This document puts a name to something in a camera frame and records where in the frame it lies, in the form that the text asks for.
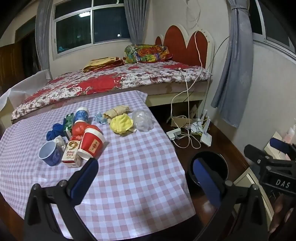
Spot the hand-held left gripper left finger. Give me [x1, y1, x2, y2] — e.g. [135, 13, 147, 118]
[24, 158, 100, 241]

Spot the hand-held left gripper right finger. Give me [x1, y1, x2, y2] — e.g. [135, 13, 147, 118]
[192, 158, 270, 241]

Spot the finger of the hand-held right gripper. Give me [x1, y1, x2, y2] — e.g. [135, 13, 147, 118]
[244, 144, 285, 167]
[269, 137, 296, 160]

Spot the black round bin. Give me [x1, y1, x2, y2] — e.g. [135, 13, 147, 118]
[188, 151, 229, 186]

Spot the red and white carton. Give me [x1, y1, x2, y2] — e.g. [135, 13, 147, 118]
[61, 136, 83, 168]

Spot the red paper cup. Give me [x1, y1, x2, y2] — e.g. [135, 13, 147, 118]
[77, 127, 105, 159]

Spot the blue patterned paper cup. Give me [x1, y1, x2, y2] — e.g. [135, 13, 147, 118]
[74, 107, 90, 122]
[38, 141, 63, 167]

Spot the paper ball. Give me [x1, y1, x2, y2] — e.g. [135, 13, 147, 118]
[54, 136, 66, 152]

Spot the red plastic bag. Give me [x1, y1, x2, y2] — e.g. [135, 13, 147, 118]
[70, 120, 102, 139]

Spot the blue cloth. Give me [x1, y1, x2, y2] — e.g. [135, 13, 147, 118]
[46, 123, 67, 142]

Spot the green drink carton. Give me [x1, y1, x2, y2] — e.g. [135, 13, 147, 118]
[63, 113, 75, 139]

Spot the light blue face mask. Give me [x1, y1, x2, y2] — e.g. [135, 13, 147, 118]
[94, 112, 109, 124]

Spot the yellow cloth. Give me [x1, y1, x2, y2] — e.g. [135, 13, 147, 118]
[110, 113, 134, 134]

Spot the beige cloth bundle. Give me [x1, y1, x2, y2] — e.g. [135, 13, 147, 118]
[103, 105, 130, 118]

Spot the clear plastic bag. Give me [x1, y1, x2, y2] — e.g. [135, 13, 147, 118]
[132, 109, 154, 132]

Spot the person's right hand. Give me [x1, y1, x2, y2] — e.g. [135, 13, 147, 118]
[269, 197, 296, 234]

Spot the pump bottle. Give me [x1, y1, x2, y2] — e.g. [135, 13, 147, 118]
[283, 124, 296, 144]

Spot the cream side cabinet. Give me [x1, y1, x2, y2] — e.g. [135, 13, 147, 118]
[232, 130, 296, 214]

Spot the white router with antennas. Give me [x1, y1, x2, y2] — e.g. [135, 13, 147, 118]
[200, 109, 212, 147]

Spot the pink checkered tablecloth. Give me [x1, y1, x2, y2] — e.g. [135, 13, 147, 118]
[0, 90, 197, 241]

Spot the white modem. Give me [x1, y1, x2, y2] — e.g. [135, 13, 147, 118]
[191, 122, 203, 134]

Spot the white power strip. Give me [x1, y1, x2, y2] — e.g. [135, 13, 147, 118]
[166, 128, 182, 141]

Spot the cardboard box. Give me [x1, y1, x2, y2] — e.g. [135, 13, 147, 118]
[167, 104, 198, 128]

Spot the tied grey curtain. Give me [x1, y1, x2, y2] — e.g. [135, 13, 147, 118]
[211, 0, 253, 128]

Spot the bed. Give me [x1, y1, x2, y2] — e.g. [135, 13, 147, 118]
[10, 60, 213, 126]

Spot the red floral bedsheet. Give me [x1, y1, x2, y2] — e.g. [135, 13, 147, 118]
[11, 60, 212, 121]

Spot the white plastic sheet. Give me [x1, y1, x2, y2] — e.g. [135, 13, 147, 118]
[0, 70, 51, 109]

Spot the folded yellow red blanket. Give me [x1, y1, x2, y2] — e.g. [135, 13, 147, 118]
[83, 57, 124, 73]

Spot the curved glass window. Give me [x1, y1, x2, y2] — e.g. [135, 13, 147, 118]
[248, 0, 296, 54]

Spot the red heart headboard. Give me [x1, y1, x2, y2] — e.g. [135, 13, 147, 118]
[154, 24, 215, 70]

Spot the dark wooden door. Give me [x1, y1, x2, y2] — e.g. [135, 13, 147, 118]
[0, 30, 37, 95]

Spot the colourful patterned pillow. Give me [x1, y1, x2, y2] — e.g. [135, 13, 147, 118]
[124, 44, 173, 64]

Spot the sliding glass window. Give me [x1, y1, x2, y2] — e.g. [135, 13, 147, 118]
[52, 0, 132, 61]

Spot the white power cable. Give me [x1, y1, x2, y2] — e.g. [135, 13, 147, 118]
[171, 69, 202, 150]

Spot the thin grey cable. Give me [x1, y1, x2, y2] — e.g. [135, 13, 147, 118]
[205, 36, 230, 114]

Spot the white charging cable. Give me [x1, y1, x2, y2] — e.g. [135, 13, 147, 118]
[180, 0, 204, 71]

